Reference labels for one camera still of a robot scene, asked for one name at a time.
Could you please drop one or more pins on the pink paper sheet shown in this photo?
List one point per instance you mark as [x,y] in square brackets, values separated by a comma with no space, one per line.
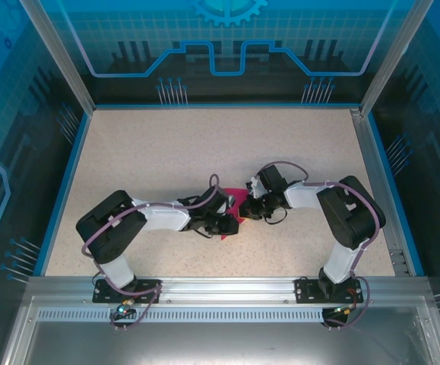
[239,192]

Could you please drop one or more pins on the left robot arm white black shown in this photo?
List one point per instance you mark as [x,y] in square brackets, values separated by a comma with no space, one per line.
[166,218]

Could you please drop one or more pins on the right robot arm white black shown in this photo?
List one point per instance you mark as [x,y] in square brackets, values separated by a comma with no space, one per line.
[303,195]

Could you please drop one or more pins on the metal tray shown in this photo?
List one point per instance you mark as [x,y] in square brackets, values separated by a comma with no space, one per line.
[223,346]

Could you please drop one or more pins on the blue table edge strip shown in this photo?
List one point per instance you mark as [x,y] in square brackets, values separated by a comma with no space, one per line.
[62,194]
[396,194]

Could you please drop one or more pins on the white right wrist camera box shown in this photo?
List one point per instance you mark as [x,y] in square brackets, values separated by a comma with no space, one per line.
[255,187]

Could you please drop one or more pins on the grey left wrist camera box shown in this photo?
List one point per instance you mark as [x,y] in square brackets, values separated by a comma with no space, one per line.
[232,200]

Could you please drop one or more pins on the aluminium mounting rail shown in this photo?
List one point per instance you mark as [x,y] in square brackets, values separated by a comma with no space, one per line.
[227,289]

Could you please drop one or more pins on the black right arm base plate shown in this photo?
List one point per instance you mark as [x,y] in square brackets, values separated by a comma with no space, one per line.
[307,291]

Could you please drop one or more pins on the aluminium side rail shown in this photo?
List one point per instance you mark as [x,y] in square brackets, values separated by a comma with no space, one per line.
[379,190]

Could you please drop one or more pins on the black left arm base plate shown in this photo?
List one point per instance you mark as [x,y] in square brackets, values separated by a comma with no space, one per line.
[105,291]

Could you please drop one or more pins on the aluminium frame post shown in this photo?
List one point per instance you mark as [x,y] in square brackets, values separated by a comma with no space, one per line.
[396,57]
[58,57]

